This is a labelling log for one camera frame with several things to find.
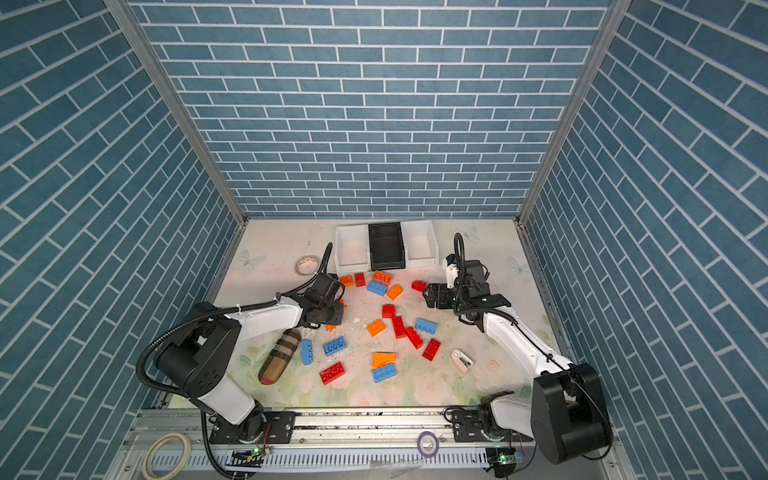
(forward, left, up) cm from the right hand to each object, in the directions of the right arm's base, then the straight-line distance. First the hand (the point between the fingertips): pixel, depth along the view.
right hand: (437, 292), depth 87 cm
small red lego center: (-2, +14, -10) cm, 18 cm away
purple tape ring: (-34, 0, -11) cm, 36 cm away
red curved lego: (+8, +6, -10) cm, 14 cm away
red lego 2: (-22, +28, -11) cm, 37 cm away
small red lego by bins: (+8, +25, -8) cm, 27 cm away
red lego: (-13, +1, -11) cm, 17 cm away
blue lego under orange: (+6, +19, -10) cm, 22 cm away
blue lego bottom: (-21, +14, -10) cm, 27 cm away
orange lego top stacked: (+9, +17, -8) cm, 21 cm away
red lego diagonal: (-11, +6, -9) cm, 15 cm away
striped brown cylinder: (-20, +44, -8) cm, 49 cm away
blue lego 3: (-14, +29, -10) cm, 34 cm away
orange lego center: (-8, +18, -9) cm, 22 cm away
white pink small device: (-16, -8, -9) cm, 21 cm away
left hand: (-4, +29, -11) cm, 31 cm away
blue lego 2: (-18, +36, -10) cm, 42 cm away
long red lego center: (-7, +11, -10) cm, 17 cm away
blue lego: (-7, +3, -9) cm, 11 cm away
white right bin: (+27, +6, -9) cm, 29 cm away
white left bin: (+24, +32, -10) cm, 41 cm away
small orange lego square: (+5, +13, -10) cm, 17 cm away
